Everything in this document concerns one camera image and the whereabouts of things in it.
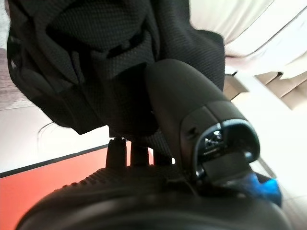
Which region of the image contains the brown wooden nightstand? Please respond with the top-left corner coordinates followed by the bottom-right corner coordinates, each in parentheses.
top-left (224, 71), bottom-right (250, 99)

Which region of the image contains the grey streaked rug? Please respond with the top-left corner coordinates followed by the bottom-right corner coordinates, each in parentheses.
top-left (0, 0), bottom-right (12, 108)

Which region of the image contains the black garment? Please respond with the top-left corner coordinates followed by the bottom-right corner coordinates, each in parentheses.
top-left (6, 0), bottom-right (226, 154)

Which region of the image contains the grey bed with duvet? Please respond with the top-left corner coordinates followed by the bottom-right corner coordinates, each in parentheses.
top-left (188, 0), bottom-right (307, 75)

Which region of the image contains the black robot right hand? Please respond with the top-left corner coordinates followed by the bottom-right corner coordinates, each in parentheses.
top-left (16, 58), bottom-right (292, 230)

